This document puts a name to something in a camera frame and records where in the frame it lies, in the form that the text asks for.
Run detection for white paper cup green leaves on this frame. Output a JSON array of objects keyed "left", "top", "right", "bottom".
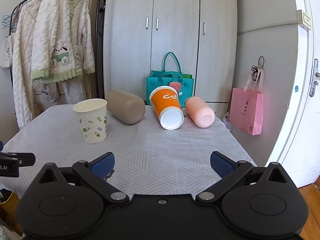
[{"left": 72, "top": 99, "right": 107, "bottom": 144}]

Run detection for pink cup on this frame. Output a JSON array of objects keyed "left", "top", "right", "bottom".
[{"left": 185, "top": 96, "right": 215, "bottom": 128}]

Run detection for brown cylindrical cup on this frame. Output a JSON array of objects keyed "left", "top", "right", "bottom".
[{"left": 106, "top": 90, "right": 145, "bottom": 125}]

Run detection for orange paper cup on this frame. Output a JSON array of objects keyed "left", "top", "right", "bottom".
[{"left": 149, "top": 86, "right": 184, "bottom": 131}]

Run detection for pink paper gift bag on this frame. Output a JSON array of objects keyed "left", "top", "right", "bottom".
[{"left": 229, "top": 66, "right": 264, "bottom": 135}]

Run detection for white door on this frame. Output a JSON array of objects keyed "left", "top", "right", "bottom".
[{"left": 267, "top": 0, "right": 319, "bottom": 187}]

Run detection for white canvas tote bag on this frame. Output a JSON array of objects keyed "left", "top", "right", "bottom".
[{"left": 1, "top": 34, "right": 15, "bottom": 68}]

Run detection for teal felt handbag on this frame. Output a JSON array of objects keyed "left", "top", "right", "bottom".
[{"left": 146, "top": 51, "right": 194, "bottom": 107}]

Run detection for white fluffy robe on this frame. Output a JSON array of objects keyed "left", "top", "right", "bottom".
[{"left": 12, "top": 0, "right": 40, "bottom": 129}]

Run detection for white green fluffy pajama top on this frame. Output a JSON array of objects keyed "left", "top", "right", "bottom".
[{"left": 31, "top": 0, "right": 95, "bottom": 83}]

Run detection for grey wooden wardrobe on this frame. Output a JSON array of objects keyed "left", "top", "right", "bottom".
[{"left": 103, "top": 0, "right": 238, "bottom": 110}]

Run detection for black clothes rack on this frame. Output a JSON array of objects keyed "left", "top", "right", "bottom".
[{"left": 1, "top": 0, "right": 29, "bottom": 36}]

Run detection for black hair ties on hook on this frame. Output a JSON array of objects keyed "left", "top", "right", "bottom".
[{"left": 250, "top": 55, "right": 265, "bottom": 82}]

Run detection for silver door handle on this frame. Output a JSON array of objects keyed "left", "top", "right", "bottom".
[{"left": 309, "top": 59, "right": 319, "bottom": 97}]

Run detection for blue wire hangers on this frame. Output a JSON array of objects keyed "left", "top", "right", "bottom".
[{"left": 1, "top": 4, "right": 23, "bottom": 31}]

